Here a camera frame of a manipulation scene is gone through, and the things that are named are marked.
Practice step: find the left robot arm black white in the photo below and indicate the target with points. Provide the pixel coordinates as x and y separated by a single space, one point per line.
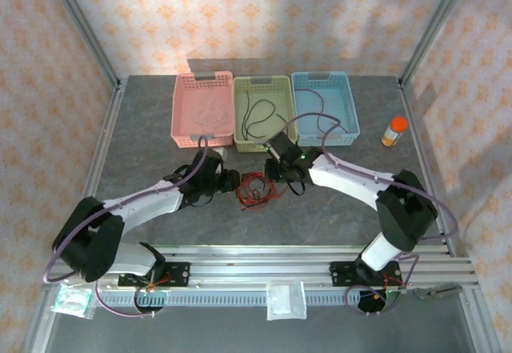
140 205

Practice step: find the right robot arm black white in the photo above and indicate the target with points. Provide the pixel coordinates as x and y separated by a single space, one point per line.
348 181

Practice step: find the green plastic basket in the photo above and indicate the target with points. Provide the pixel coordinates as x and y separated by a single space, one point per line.
260 145

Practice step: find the blue plastic basket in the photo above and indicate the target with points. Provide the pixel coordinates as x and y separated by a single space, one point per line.
340 101

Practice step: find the pink plastic basket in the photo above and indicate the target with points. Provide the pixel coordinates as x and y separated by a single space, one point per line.
188 89

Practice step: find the orange capped bottle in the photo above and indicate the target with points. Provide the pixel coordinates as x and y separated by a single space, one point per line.
394 131

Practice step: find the clear bag with white pad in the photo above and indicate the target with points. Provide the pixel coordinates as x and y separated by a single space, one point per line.
280 301

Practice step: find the clear bag with green contents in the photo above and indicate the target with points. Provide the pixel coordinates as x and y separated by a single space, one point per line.
72 301

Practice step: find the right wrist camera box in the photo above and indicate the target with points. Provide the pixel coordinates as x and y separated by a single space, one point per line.
284 145

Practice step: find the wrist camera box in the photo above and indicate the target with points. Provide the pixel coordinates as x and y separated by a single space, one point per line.
220 155
284 145

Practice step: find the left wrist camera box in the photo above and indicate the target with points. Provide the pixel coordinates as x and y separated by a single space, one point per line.
220 155

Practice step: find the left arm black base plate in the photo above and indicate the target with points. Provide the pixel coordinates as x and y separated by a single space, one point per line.
180 275

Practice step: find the aluminium mounting rail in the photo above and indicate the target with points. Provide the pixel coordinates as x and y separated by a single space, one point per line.
260 269

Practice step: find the aluminium table side rail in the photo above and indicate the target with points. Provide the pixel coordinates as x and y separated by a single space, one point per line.
106 129
416 121

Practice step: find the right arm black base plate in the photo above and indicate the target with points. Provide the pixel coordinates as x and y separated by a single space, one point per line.
340 275

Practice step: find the aluminium frame post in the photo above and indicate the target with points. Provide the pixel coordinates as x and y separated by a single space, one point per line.
437 22
81 21

